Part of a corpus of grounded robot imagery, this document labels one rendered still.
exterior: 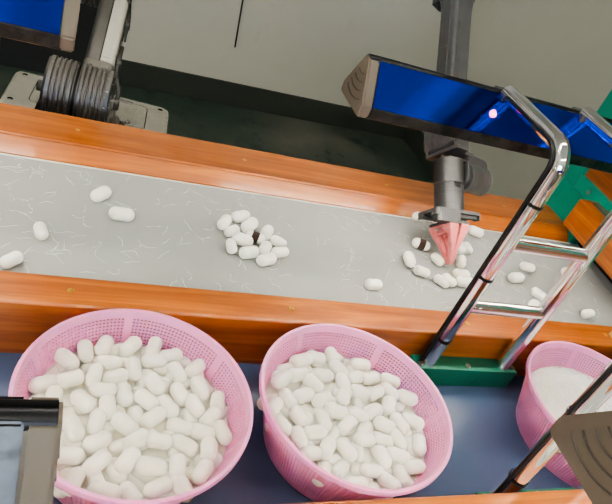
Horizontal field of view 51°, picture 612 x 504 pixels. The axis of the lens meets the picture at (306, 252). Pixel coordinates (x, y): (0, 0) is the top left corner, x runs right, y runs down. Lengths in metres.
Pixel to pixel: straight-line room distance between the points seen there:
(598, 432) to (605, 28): 2.42
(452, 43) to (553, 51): 1.63
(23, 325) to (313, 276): 0.45
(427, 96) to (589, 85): 1.93
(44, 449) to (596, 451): 0.36
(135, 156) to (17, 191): 0.21
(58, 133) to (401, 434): 0.73
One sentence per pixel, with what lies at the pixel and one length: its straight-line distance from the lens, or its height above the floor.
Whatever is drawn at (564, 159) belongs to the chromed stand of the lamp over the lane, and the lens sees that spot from 0.87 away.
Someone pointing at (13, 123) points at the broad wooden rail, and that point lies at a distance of 1.17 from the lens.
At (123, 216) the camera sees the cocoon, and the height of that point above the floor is 0.75.
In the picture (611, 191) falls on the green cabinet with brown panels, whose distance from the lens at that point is 1.57.
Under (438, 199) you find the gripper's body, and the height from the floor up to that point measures 0.84.
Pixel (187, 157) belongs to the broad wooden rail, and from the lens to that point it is 1.18.
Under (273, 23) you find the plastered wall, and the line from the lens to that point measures 3.16.
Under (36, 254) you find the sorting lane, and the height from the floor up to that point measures 0.74.
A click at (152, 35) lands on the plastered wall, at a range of 3.08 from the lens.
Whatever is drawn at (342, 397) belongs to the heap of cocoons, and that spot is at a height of 0.74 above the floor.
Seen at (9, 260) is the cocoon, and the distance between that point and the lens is 0.90.
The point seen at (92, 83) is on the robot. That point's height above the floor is 0.78.
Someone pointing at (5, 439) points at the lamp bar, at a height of 1.10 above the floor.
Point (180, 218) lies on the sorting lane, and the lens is 1.06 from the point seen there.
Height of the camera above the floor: 1.35
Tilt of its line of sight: 34 degrees down
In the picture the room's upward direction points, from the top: 24 degrees clockwise
